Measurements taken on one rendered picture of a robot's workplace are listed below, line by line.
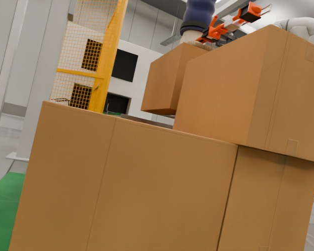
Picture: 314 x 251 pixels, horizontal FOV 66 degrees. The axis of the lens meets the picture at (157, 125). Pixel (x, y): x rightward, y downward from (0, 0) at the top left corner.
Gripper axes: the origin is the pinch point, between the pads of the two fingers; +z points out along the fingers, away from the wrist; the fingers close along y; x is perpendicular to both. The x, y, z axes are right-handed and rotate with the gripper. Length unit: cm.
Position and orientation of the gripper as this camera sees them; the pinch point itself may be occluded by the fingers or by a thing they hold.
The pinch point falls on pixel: (212, 34)
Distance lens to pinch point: 166.0
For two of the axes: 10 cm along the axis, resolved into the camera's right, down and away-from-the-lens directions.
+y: -2.2, 9.8, -0.3
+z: -9.1, -2.1, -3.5
